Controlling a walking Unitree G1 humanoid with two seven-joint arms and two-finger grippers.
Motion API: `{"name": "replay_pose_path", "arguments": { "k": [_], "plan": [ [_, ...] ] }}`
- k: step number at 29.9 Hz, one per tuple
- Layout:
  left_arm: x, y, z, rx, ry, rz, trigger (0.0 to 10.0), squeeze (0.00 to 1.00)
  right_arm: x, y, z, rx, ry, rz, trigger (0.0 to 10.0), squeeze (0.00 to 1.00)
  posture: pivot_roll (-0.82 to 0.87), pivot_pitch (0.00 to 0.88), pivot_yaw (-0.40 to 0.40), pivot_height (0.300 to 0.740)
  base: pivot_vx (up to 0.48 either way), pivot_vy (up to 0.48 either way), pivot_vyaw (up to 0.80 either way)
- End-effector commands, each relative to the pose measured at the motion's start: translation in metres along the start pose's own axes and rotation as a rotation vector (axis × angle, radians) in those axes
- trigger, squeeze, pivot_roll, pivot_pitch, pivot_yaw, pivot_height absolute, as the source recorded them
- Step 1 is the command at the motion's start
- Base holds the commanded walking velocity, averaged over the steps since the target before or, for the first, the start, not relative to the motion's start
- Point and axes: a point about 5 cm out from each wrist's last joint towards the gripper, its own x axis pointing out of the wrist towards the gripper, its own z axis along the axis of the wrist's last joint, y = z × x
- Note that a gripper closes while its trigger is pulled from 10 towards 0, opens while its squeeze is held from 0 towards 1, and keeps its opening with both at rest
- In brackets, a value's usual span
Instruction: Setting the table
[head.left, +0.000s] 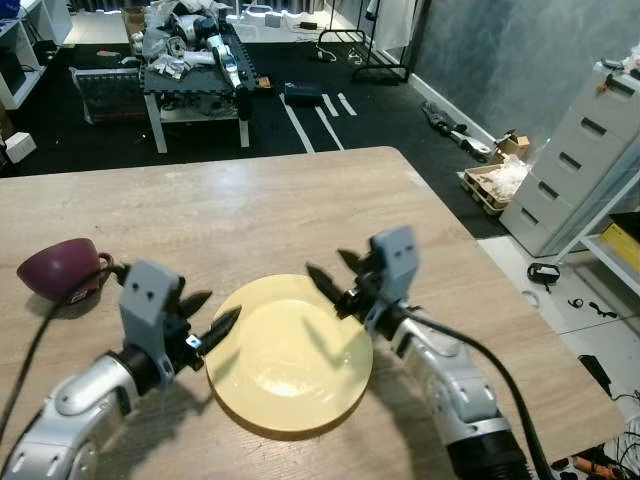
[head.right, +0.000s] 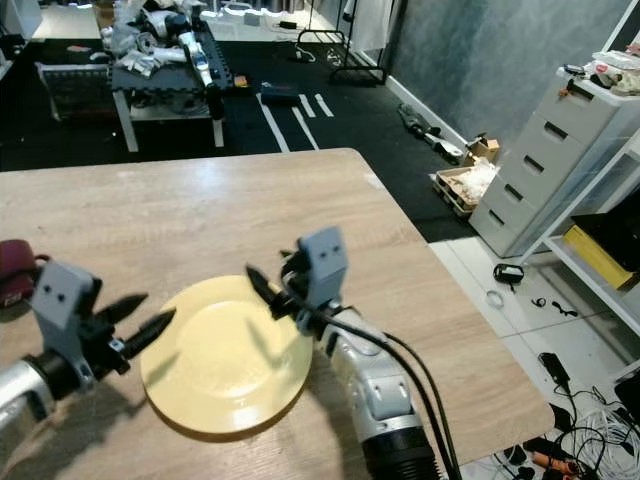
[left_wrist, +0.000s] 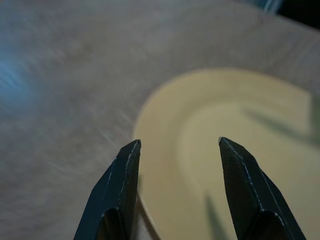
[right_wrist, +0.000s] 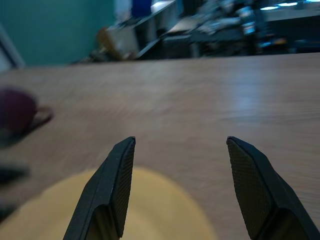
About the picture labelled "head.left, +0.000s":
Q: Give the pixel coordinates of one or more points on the round yellow plate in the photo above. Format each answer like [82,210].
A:
[290,370]

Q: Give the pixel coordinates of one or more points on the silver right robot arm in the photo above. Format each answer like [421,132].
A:
[455,390]

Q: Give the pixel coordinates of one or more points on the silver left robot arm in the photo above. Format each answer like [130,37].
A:
[70,410]

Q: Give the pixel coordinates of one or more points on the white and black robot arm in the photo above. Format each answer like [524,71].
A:
[228,65]

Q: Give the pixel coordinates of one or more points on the maroon ceramic cup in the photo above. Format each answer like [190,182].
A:
[58,268]

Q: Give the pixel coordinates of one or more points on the black power adapter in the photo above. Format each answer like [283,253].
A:
[595,373]

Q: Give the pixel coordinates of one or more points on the yellow flat box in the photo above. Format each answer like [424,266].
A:
[620,245]

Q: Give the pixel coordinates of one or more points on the dark blue flat box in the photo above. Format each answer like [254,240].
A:
[302,93]

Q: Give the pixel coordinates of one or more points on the small black floor gadget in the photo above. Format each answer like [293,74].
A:
[544,273]

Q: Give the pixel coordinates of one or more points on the black metal floor rack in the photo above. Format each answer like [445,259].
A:
[385,72]

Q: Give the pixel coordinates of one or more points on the small brown cardboard box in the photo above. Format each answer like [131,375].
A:
[515,146]

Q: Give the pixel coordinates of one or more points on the cluttered dark workbench white legs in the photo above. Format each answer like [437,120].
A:
[195,85]

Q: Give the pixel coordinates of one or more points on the small white box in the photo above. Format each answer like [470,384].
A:
[20,147]

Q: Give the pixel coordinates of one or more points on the white drawer cabinet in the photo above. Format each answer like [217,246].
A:
[575,160]

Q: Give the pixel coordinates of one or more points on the white shelf unit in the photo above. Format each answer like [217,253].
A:
[20,40]

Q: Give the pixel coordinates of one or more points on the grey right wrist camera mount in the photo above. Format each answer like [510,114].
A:
[395,258]

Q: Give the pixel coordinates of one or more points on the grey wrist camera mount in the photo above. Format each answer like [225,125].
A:
[395,258]
[147,300]

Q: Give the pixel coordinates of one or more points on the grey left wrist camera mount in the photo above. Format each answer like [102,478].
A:
[147,300]

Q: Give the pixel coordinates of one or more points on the grey tool along wall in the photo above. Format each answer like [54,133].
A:
[455,130]

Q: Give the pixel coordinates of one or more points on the white metal shelf frame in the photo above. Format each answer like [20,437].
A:
[600,250]

